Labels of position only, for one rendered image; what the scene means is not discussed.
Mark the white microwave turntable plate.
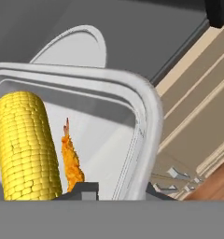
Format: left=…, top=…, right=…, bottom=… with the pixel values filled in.
left=28, top=24, right=108, bottom=69

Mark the grey cupboard handle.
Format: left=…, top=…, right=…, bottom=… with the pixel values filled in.
left=165, top=166, right=191, bottom=181
left=158, top=183, right=177, bottom=192

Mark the clear white tupperware container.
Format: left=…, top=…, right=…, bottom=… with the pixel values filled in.
left=0, top=62, right=165, bottom=202

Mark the beige cupboard run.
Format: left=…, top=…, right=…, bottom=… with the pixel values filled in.
left=148, top=18, right=224, bottom=202

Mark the yellow corn cob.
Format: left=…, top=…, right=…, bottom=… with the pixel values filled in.
left=0, top=90, right=64, bottom=202

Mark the black microwave door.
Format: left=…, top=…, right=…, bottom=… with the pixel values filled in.
left=204, top=0, right=224, bottom=30

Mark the orange fried shrimp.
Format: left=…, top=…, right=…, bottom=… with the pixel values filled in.
left=60, top=117, right=86, bottom=194

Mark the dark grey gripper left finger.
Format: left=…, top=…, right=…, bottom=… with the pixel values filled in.
left=55, top=181, right=100, bottom=202

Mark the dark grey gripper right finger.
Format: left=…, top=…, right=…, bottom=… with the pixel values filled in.
left=145, top=181, right=177, bottom=202

